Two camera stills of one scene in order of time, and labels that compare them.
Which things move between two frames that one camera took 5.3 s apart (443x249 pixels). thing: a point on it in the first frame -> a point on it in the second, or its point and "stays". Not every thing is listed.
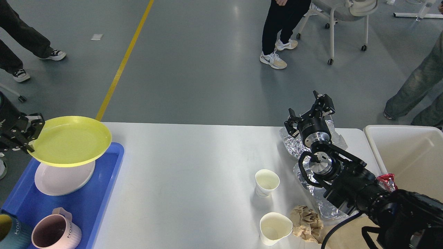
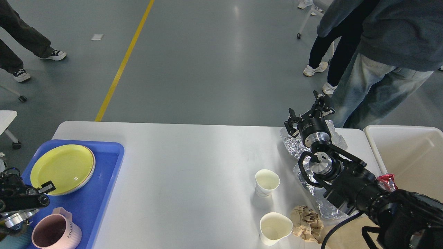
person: x=427 y=77 -> x=401 y=45
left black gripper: x=12 y=137 -> x=11 y=222
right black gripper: x=313 y=127 stays
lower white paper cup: x=273 y=227 stays
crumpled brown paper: x=307 y=224 stays
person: x=282 y=16 -> x=351 y=36
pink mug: x=56 y=231 stays
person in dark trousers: x=29 y=37 stays
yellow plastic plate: x=69 y=141 -> x=69 y=166
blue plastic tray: x=88 y=205 stays
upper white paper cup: x=265 y=181 stays
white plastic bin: x=413 y=154 stays
